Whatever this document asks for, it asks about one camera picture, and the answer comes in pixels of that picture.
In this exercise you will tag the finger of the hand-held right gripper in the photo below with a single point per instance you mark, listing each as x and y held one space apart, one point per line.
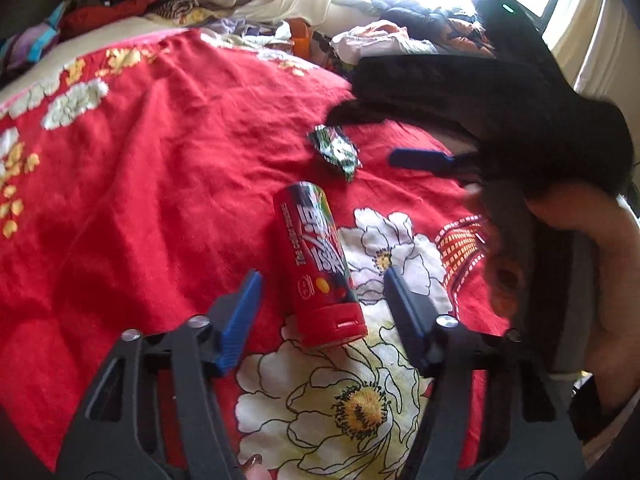
417 158
415 90

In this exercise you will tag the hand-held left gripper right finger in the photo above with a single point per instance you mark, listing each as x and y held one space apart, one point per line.
407 320

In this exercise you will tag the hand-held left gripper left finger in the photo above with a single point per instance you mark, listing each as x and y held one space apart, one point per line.
240 325

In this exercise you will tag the green and black wrapper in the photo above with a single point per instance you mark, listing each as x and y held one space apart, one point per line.
335 150

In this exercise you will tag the red candy tube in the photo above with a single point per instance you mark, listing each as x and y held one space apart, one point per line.
315 270

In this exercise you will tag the person's right forearm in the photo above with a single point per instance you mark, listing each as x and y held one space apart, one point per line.
620 390

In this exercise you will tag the person's left hand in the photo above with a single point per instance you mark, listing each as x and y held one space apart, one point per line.
256 470

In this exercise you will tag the person's right hand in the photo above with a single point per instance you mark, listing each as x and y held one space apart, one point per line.
615 260

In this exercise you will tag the white plastic bag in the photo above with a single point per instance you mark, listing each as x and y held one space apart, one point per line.
385 45

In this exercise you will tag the orange cloth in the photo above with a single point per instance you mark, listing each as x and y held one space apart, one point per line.
380 26

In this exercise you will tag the orange patterned quilt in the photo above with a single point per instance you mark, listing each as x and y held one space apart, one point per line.
462 35

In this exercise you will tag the dark navy jacket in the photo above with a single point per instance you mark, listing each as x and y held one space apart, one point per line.
420 12

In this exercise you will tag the cream curtain beside dresser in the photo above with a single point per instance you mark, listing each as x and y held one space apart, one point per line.
600 20

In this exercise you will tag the orange bag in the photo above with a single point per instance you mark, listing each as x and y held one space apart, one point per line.
305 37

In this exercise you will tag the red floral blanket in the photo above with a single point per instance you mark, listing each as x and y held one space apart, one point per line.
150 210

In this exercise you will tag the lavender and white clothes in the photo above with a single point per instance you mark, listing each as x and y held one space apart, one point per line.
245 30

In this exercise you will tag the tiger print blanket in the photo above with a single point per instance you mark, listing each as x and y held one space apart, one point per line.
172 7

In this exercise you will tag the red folded cloth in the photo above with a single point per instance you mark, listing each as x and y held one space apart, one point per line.
105 15

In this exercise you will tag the beige bed sheet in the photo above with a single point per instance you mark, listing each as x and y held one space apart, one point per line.
75 40

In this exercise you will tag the purple striped cloth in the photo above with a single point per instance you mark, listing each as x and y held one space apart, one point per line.
30 42

